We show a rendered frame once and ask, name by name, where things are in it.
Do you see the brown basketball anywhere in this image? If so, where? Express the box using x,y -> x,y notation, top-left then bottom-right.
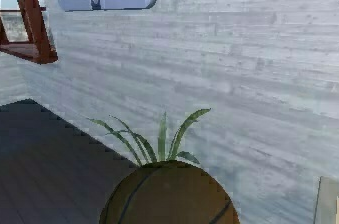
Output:
98,160 -> 241,224

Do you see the green house plant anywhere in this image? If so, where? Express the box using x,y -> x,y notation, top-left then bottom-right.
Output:
86,107 -> 212,167

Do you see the red-brown wooden window frame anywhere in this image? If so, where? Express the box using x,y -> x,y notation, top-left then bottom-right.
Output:
0,0 -> 59,65

